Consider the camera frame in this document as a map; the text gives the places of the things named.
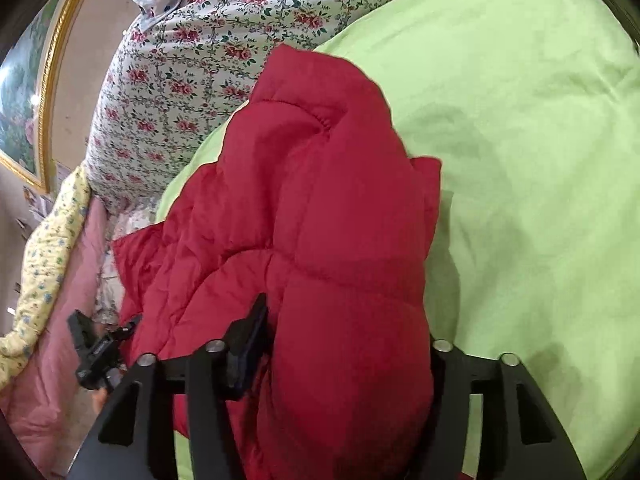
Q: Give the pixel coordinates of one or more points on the red quilted jacket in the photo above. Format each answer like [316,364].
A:
[310,270]

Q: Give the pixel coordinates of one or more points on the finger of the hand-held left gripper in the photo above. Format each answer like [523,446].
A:
[125,329]
[77,322]

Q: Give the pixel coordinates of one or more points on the rose floral quilt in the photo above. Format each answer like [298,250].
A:
[175,85]

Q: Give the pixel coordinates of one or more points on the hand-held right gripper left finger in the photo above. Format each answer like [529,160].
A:
[252,345]

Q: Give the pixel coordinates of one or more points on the pink blanket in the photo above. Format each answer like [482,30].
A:
[50,390]

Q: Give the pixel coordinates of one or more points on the white ruffled floral cloth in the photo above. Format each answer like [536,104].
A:
[112,280]

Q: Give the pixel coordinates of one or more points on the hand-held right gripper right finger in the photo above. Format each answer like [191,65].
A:
[445,362]

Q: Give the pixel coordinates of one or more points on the light green blanket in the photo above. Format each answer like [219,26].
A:
[525,160]

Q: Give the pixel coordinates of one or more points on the yellow floral cloth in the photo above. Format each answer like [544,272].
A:
[50,240]

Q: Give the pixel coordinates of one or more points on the gold framed painting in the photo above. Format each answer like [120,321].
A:
[25,100]

